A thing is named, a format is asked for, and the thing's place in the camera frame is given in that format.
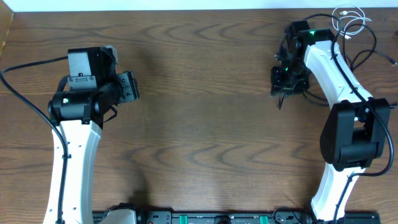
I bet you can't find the white usb cable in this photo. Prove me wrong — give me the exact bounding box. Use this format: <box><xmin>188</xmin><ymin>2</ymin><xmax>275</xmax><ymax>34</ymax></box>
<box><xmin>331</xmin><ymin>3</ymin><xmax>373</xmax><ymax>40</ymax></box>

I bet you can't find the black thin usb cable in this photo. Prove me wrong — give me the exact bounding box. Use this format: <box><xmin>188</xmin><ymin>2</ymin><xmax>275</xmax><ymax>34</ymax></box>
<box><xmin>278</xmin><ymin>24</ymin><xmax>379</xmax><ymax>110</ymax></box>

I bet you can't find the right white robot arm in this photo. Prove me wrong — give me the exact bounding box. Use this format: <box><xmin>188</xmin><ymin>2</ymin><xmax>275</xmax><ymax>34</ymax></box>
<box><xmin>271</xmin><ymin>20</ymin><xmax>392</xmax><ymax>223</ymax></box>

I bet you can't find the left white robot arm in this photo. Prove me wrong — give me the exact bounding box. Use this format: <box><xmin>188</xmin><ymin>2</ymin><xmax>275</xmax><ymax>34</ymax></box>
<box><xmin>44</xmin><ymin>45</ymin><xmax>139</xmax><ymax>223</ymax></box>

